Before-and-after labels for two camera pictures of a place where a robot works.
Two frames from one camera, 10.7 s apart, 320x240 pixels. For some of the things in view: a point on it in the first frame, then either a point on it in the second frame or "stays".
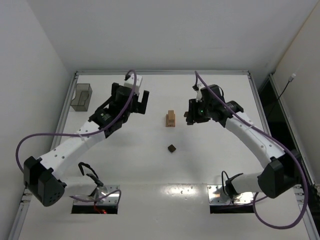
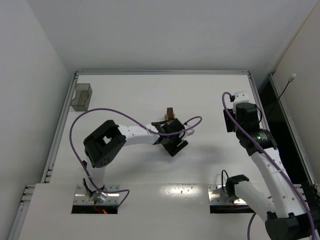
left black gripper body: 136,103 → 176,147
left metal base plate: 103,195 stays
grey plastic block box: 83,93 stays
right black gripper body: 194,113 → 229,120
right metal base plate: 217,197 stays
